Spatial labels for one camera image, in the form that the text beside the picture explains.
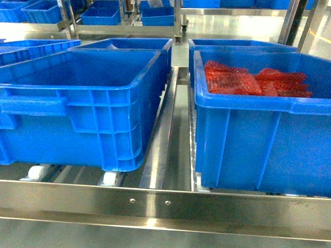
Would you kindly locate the blue bin rear left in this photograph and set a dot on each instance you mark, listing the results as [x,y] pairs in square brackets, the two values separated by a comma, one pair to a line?
[162,45]

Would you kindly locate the steel flow rack shelf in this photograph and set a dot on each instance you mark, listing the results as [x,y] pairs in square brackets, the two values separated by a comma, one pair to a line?
[160,205]

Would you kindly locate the blue bin rear right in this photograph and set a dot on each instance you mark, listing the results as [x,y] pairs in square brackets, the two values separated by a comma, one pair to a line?
[229,45]

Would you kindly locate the blue bin front left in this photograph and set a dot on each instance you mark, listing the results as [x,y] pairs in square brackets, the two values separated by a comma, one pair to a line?
[81,107]

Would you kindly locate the blue bin with red bags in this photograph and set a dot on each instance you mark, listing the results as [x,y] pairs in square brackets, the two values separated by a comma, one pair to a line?
[267,144]

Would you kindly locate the blue bin far left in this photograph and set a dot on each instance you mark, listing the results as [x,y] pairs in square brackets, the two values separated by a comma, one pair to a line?
[17,51]

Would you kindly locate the red bubble wrap bags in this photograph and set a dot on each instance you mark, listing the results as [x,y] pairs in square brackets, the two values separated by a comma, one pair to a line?
[222,79]

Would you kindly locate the background steel cart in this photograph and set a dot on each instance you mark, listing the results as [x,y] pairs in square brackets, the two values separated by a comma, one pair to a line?
[127,28]

